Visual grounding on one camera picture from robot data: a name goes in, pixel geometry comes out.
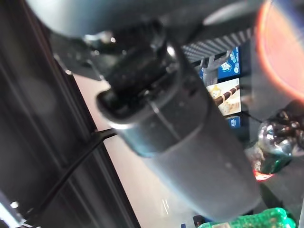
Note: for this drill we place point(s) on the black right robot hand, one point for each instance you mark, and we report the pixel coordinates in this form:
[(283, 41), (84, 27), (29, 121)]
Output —
[(180, 142)]

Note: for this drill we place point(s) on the cola bottle red label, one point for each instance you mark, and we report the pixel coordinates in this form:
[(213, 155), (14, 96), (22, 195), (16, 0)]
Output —
[(280, 59)]

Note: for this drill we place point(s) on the green soda bottle yellow cap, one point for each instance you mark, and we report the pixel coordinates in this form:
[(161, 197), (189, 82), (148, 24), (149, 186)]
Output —
[(249, 219)]

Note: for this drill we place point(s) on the dark grey metal shelf board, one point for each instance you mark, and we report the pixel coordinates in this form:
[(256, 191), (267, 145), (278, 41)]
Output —
[(23, 180)]

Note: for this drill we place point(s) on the grey shelf board clear rail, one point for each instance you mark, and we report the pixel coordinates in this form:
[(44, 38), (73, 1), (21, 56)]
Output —
[(23, 71)]

